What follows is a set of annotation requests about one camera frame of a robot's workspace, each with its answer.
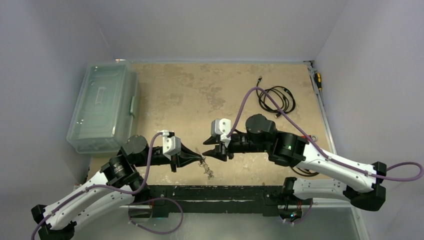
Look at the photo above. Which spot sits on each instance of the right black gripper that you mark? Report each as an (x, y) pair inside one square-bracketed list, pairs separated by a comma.
[(226, 149)]

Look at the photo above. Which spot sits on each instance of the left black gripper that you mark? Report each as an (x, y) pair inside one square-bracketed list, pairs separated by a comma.
[(185, 156)]

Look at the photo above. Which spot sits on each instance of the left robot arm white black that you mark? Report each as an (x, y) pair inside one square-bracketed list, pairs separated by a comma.
[(121, 181)]

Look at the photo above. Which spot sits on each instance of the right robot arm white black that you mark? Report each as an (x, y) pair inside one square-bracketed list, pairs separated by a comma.
[(348, 180)]

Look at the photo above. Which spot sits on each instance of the clear plastic storage bin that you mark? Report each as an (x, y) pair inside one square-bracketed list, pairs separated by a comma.
[(105, 109)]

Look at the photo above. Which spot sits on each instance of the yellow black screwdriver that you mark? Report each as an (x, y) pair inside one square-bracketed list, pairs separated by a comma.
[(318, 81)]

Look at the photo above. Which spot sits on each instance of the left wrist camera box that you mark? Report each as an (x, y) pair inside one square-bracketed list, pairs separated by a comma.
[(171, 144)]

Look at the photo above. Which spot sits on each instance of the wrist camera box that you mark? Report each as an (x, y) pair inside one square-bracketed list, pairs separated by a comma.
[(220, 129), (171, 144)]

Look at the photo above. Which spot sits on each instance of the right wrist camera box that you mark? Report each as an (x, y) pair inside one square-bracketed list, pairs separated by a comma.
[(220, 129)]

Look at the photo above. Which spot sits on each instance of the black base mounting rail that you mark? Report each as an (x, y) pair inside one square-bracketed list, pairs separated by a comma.
[(268, 201)]

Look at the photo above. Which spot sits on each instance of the red handled adjustable wrench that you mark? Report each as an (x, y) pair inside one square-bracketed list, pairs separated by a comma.
[(314, 138)]

